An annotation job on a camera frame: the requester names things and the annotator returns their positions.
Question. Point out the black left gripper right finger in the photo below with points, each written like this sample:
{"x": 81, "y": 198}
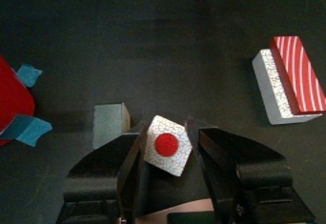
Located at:
{"x": 250, "y": 177}

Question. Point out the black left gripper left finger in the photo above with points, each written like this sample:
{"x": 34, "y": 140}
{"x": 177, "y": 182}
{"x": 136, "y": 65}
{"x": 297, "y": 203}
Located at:
{"x": 102, "y": 173}

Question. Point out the white sushi roll red centre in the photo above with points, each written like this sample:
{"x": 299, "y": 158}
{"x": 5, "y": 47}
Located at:
{"x": 168, "y": 145}

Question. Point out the blue tape piece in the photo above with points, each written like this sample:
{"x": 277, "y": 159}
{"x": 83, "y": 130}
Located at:
{"x": 27, "y": 128}
{"x": 29, "y": 74}

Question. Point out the red striped nigiri sushi toy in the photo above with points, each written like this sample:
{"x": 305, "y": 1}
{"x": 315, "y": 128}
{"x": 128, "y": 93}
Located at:
{"x": 289, "y": 78}

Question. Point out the grey-green wooden block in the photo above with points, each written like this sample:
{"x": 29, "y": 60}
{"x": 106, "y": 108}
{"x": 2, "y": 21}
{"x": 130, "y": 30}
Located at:
{"x": 109, "y": 124}

